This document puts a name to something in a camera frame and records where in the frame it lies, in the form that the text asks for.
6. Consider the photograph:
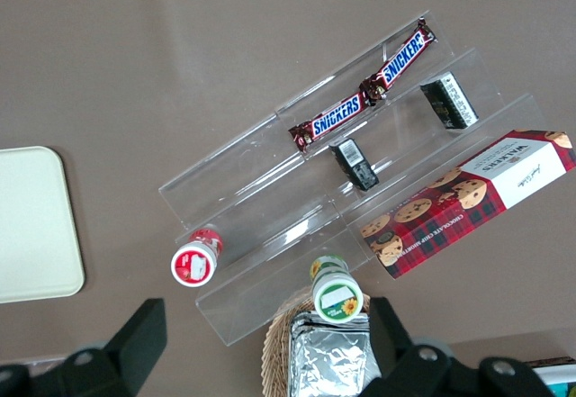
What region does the beige rectangular tray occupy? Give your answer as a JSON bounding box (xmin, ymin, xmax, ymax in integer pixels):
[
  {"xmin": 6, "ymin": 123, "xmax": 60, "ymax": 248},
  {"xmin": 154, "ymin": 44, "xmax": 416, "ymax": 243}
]
[{"xmin": 0, "ymin": 146, "xmax": 86, "ymax": 304}]

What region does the red tartan cookie box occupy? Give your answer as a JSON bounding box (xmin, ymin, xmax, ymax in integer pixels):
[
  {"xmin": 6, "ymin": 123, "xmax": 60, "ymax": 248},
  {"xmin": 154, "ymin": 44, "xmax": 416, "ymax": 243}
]
[{"xmin": 359, "ymin": 129, "xmax": 576, "ymax": 281}]

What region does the light oval wicker basket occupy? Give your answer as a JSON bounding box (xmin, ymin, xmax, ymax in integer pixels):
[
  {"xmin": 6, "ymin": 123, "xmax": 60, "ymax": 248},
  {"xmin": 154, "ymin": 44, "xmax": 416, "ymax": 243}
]
[{"xmin": 260, "ymin": 295, "xmax": 374, "ymax": 397}]

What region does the Snickers chocolate bar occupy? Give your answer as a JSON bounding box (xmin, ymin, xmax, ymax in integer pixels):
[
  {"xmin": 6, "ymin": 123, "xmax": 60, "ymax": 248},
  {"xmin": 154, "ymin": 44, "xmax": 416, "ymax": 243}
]
[
  {"xmin": 288, "ymin": 93, "xmax": 374, "ymax": 154},
  {"xmin": 359, "ymin": 17, "xmax": 438, "ymax": 101}
]

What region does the white plastic snack tray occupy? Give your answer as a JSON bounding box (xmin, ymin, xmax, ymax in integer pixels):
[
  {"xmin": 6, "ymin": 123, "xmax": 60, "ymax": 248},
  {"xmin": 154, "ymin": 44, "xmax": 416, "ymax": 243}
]
[{"xmin": 533, "ymin": 361, "xmax": 576, "ymax": 397}]

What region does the red lid snack cup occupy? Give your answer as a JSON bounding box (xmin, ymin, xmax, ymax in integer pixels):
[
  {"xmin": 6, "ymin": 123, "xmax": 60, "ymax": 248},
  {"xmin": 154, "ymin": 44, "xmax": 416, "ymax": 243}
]
[{"xmin": 170, "ymin": 228, "xmax": 224, "ymax": 288}]

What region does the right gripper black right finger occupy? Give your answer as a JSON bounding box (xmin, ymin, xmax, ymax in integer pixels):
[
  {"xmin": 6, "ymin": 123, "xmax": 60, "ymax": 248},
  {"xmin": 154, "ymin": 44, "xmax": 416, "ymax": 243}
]
[{"xmin": 366, "ymin": 296, "xmax": 455, "ymax": 397}]

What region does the small black box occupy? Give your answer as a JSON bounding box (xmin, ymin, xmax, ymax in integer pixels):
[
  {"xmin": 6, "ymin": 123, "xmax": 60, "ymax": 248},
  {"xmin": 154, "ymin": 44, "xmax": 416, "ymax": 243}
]
[
  {"xmin": 329, "ymin": 139, "xmax": 380, "ymax": 192},
  {"xmin": 419, "ymin": 71, "xmax": 479, "ymax": 131}
]

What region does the green lid snack cup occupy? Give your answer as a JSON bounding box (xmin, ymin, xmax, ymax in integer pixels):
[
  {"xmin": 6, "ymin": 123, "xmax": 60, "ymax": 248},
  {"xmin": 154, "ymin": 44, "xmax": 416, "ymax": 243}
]
[{"xmin": 309, "ymin": 255, "xmax": 365, "ymax": 325}]

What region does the silver foil container stack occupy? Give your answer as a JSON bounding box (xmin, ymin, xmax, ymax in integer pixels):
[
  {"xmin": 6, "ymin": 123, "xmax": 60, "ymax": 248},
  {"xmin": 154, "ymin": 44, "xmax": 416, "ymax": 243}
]
[{"xmin": 287, "ymin": 311, "xmax": 383, "ymax": 397}]

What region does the clear acrylic stepped shelf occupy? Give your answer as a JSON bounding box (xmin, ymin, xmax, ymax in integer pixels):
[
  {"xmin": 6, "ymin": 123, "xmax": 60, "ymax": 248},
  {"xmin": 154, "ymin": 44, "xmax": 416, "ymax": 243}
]
[{"xmin": 157, "ymin": 8, "xmax": 548, "ymax": 347}]

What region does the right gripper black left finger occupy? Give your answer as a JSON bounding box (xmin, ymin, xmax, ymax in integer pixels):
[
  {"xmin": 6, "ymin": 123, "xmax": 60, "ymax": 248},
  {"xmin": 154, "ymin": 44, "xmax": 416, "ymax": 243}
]
[{"xmin": 58, "ymin": 297, "xmax": 168, "ymax": 397}]

